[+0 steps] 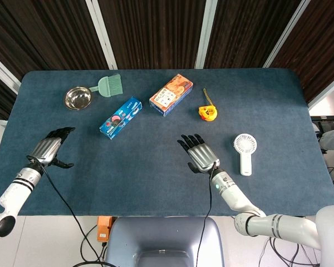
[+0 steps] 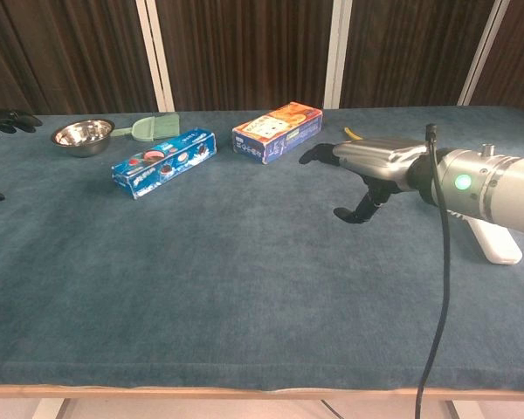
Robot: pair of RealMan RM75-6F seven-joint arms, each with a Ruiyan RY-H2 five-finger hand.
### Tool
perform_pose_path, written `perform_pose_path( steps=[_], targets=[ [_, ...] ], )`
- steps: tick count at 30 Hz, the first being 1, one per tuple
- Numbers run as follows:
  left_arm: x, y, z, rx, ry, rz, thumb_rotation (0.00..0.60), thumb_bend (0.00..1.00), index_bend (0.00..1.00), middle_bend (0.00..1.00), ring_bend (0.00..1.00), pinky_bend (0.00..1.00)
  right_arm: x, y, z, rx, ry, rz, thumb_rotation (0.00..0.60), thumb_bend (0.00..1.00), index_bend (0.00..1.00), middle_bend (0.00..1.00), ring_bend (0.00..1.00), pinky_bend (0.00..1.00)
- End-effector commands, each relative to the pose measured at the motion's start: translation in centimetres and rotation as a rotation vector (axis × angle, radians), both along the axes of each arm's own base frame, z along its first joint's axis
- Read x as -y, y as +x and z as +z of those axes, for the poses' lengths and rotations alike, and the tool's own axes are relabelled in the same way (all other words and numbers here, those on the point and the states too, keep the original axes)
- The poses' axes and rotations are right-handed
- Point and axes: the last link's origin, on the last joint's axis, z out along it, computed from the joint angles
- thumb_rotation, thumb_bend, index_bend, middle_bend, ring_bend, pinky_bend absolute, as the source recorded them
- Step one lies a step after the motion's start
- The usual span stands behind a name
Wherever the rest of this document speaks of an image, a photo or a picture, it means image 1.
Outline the blue cookie box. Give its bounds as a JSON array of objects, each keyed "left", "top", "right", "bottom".
[{"left": 99, "top": 96, "right": 143, "bottom": 140}]

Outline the grey office chair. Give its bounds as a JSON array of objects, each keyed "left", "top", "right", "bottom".
[{"left": 318, "top": 128, "right": 334, "bottom": 151}]

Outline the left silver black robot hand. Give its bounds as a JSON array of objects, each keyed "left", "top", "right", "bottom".
[{"left": 26, "top": 126, "right": 76, "bottom": 169}]

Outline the black left hand cable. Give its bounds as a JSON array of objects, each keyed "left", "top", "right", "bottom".
[{"left": 40, "top": 162, "right": 115, "bottom": 267}]

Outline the white handheld fan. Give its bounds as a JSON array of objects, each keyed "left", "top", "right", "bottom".
[{"left": 233, "top": 133, "right": 258, "bottom": 176}]

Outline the grey robot base body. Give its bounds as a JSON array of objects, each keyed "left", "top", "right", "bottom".
[{"left": 105, "top": 216, "right": 225, "bottom": 267}]

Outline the stainless steel bowl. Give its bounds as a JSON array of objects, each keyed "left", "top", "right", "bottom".
[{"left": 64, "top": 86, "right": 92, "bottom": 111}]

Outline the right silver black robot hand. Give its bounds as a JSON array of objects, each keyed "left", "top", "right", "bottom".
[{"left": 177, "top": 133, "right": 221, "bottom": 174}]

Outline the blue table mat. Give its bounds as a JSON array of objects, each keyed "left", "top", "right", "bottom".
[{"left": 0, "top": 68, "right": 334, "bottom": 217}]

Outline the yellow tape measure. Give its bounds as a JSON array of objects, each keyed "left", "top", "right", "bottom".
[{"left": 198, "top": 88, "right": 219, "bottom": 122}]

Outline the green hand brush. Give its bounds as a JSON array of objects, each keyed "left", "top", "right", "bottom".
[{"left": 88, "top": 73, "right": 124, "bottom": 98}]

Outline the black right hand cable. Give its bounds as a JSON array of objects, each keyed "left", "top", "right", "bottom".
[{"left": 196, "top": 162, "right": 217, "bottom": 267}]

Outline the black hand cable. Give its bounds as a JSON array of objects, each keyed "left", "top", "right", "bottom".
[
  {"left": 40, "top": 162, "right": 115, "bottom": 267},
  {"left": 196, "top": 162, "right": 217, "bottom": 267}
]

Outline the orange cookie box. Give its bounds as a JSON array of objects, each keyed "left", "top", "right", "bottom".
[{"left": 149, "top": 73, "right": 194, "bottom": 117}]

